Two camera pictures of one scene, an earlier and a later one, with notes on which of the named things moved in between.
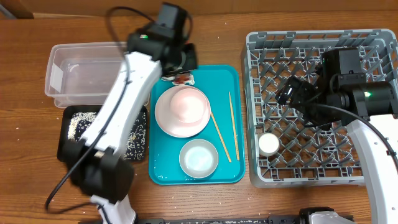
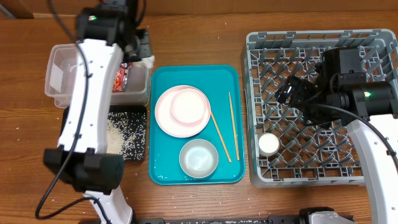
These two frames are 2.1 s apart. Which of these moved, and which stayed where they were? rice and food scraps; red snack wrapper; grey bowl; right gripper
Moved: red snack wrapper
Stayed: grey bowl; right gripper; rice and food scraps
